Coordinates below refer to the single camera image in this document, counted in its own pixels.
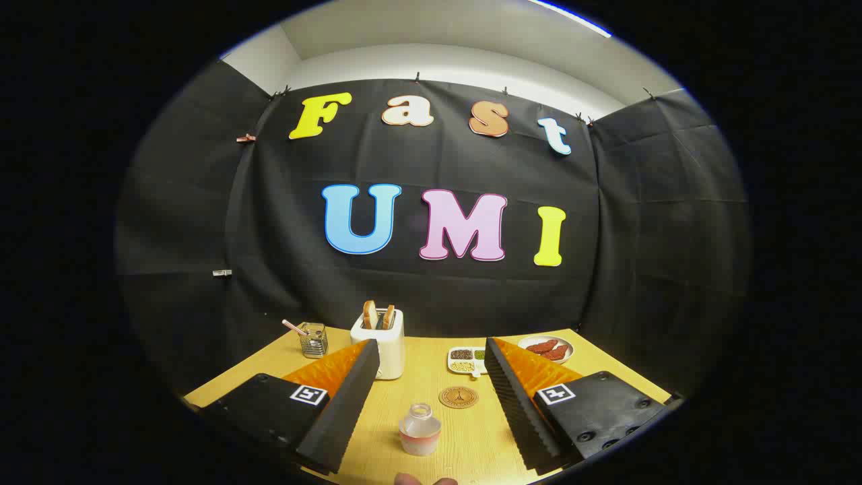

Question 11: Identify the wooden table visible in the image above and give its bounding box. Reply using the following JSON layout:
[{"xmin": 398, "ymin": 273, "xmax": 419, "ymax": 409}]
[{"xmin": 183, "ymin": 327, "xmax": 674, "ymax": 485}]

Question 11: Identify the clear glass juice bottle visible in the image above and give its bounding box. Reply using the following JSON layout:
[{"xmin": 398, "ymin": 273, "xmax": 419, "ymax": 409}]
[{"xmin": 399, "ymin": 403, "xmax": 442, "ymax": 457}]

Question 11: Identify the round cork coaster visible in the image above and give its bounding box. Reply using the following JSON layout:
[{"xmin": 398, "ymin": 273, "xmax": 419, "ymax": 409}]
[{"xmin": 438, "ymin": 386, "xmax": 479, "ymax": 409}]

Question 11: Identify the white divided grain dish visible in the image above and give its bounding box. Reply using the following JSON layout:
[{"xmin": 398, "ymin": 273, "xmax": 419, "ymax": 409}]
[{"xmin": 447, "ymin": 347, "xmax": 488, "ymax": 378}]

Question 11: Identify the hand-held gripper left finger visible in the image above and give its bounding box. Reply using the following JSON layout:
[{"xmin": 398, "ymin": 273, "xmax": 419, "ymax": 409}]
[{"xmin": 199, "ymin": 339, "xmax": 381, "ymax": 476}]

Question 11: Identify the black backdrop cloth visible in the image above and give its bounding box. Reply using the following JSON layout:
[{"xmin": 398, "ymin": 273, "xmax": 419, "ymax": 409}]
[{"xmin": 114, "ymin": 59, "xmax": 752, "ymax": 398}]

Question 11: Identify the white toaster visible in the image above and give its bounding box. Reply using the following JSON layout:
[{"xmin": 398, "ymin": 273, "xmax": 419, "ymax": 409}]
[{"xmin": 350, "ymin": 309, "xmax": 406, "ymax": 381}]

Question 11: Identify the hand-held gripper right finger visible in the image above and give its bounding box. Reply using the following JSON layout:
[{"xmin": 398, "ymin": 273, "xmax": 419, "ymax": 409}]
[{"xmin": 484, "ymin": 337, "xmax": 674, "ymax": 476}]

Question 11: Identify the white round plate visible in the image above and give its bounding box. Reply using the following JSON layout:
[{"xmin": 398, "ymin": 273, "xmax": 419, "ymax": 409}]
[{"xmin": 517, "ymin": 335, "xmax": 574, "ymax": 365}]

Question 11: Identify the wire mesh holder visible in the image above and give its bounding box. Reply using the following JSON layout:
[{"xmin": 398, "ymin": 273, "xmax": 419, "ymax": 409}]
[{"xmin": 299, "ymin": 323, "xmax": 329, "ymax": 358}]

